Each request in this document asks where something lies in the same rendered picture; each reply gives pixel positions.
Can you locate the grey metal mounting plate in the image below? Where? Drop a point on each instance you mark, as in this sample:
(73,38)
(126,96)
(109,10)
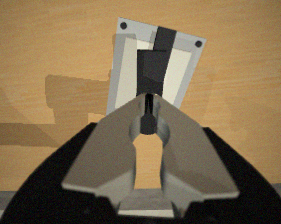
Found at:
(147,32)

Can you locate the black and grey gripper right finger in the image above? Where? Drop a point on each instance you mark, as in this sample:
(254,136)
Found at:
(198,165)

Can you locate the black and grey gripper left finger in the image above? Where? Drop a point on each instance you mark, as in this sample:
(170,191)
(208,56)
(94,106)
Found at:
(99,160)

